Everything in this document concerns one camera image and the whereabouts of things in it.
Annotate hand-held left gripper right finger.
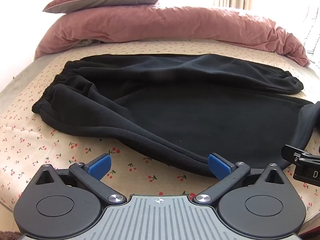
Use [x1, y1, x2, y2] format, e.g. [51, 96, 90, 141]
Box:
[194, 152, 288, 204]

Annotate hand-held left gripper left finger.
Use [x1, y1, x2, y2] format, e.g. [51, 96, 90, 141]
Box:
[34, 153, 127, 204]

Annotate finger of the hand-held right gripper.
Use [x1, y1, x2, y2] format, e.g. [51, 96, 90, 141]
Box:
[281, 144, 307, 162]

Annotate black pants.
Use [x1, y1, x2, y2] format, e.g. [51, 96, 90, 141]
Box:
[31, 53, 320, 178]

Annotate person's left forearm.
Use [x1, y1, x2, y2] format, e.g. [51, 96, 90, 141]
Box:
[0, 230, 24, 240]

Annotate cherry print bed sheet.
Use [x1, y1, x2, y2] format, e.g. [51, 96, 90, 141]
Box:
[0, 39, 320, 220]

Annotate grey mattress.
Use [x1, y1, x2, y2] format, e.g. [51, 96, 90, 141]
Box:
[0, 52, 64, 117]

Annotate white grey striped cloth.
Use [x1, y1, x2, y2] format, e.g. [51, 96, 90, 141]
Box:
[302, 5, 320, 68]

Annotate pink duvet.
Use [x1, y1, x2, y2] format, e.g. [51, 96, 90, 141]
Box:
[34, 5, 310, 67]

